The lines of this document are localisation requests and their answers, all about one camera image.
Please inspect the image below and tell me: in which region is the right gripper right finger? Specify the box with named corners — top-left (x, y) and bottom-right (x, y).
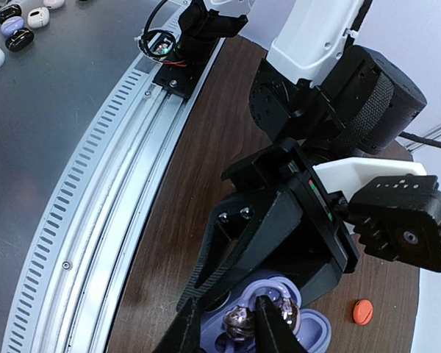
top-left (255, 296), bottom-right (307, 353)

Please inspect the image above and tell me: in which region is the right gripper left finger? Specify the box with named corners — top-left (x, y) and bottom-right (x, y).
top-left (154, 299), bottom-right (201, 353)

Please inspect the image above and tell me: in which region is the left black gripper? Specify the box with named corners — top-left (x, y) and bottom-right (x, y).
top-left (176, 138), bottom-right (359, 311)

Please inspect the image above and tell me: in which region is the grey oval puck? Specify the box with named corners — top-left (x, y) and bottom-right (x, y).
top-left (200, 270), bottom-right (331, 352)

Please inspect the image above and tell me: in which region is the red earbud charging case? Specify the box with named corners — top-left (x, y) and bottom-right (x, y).
top-left (352, 299), bottom-right (374, 326)

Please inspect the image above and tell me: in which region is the purple earbud with red hook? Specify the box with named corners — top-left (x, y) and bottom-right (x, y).
top-left (223, 305), bottom-right (255, 342)

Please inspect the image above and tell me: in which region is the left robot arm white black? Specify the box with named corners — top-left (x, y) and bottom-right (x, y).
top-left (179, 1), bottom-right (427, 309)

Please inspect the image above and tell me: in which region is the black earbud case middle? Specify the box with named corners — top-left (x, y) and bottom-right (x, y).
top-left (5, 28), bottom-right (35, 52)

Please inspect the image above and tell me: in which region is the black earbud case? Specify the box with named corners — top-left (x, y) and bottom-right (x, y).
top-left (5, 28), bottom-right (35, 52)
top-left (0, 4), bottom-right (22, 24)

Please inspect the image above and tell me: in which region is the pale pink earbud case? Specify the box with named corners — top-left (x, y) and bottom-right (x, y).
top-left (43, 0), bottom-right (65, 10)

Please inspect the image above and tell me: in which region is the white earbud case upper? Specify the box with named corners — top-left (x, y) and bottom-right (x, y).
top-left (27, 7), bottom-right (50, 29)

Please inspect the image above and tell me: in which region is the lavender earbud case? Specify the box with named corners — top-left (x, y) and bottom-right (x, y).
top-left (0, 16), bottom-right (25, 38)

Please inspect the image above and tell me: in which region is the black earbud case left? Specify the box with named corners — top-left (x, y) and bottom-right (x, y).
top-left (0, 4), bottom-right (22, 24)

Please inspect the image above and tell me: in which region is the front aluminium rail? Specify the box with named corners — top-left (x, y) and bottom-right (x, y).
top-left (0, 7), bottom-right (225, 353)

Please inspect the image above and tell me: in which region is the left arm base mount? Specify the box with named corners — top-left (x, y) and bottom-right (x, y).
top-left (137, 1), bottom-right (254, 99)

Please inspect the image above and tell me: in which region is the left black camera cable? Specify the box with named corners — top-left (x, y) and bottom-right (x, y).
top-left (398, 132), bottom-right (441, 150)

